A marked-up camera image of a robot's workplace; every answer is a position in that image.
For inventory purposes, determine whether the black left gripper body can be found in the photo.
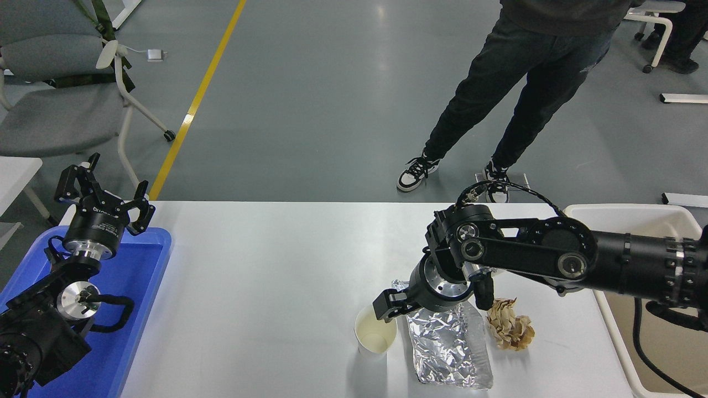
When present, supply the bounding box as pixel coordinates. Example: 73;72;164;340
63;192;132;251

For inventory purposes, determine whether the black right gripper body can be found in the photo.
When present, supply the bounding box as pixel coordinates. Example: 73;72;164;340
408;256;472;314

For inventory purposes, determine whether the white paper cup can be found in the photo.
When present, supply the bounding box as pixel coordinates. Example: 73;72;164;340
354;306;398;356

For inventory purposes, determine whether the silver foil tray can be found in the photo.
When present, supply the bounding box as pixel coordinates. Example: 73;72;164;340
392;279;494;390

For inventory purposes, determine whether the tan paper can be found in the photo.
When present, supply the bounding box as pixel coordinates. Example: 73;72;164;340
486;298;536;352

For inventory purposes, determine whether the white side table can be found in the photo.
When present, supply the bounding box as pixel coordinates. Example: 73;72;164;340
0;156;59;252

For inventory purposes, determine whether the grey office chair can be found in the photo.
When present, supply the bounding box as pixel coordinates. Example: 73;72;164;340
0;0;178;191

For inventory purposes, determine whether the blue plastic tray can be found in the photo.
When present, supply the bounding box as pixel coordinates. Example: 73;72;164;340
0;226;173;398

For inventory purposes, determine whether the white furniture foot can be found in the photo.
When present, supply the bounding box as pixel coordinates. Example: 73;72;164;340
112;0;143;30

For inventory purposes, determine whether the large pale plastic bin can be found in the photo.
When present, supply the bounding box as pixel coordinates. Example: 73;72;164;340
563;203;708;398

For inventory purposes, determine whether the standing person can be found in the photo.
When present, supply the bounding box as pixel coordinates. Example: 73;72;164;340
396;0;645;204

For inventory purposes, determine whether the seated person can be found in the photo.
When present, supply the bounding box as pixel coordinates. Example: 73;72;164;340
642;0;708;74

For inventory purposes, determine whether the white framed wheeled chair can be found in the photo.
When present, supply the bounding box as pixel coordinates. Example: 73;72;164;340
624;0;686;74

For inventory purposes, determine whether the white power adapter with cable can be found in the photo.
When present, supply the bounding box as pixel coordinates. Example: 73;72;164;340
124;47;166;62

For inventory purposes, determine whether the olive green strap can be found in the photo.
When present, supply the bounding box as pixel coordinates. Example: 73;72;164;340
47;0;136;93

